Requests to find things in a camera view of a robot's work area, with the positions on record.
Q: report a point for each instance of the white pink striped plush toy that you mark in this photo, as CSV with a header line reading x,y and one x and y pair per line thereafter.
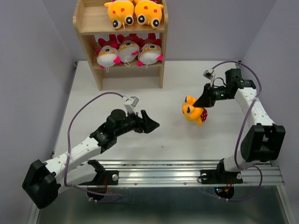
x,y
129,48

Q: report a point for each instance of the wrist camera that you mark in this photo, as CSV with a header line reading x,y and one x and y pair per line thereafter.
x,y
210,74
130,104

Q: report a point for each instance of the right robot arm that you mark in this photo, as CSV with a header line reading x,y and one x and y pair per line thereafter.
x,y
264,139

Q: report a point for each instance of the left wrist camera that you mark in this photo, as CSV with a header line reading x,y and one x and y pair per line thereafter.
x,y
130,104

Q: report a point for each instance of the wooden shelf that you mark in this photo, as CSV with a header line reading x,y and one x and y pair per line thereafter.
x,y
91,22

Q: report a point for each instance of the aluminium rail base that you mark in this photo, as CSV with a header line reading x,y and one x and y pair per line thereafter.
x,y
173,154

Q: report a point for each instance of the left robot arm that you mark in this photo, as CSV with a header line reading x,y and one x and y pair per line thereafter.
x,y
44,179

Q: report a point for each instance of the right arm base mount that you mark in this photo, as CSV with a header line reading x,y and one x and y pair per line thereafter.
x,y
224,181

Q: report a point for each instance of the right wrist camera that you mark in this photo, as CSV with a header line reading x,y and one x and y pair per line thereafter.
x,y
210,74

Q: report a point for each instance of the orange plush toy polka-dot dress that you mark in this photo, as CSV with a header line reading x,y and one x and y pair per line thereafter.
x,y
148,12

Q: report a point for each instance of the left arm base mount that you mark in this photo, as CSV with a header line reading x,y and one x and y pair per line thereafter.
x,y
102,180

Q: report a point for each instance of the orange plush toy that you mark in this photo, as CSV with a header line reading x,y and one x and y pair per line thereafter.
x,y
120,12

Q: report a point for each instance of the orange plush toy face down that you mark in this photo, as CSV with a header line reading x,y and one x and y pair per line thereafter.
x,y
193,114

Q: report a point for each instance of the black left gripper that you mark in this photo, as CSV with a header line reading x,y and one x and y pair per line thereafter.
x,y
145,124

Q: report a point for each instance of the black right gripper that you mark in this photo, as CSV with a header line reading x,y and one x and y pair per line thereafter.
x,y
207,98

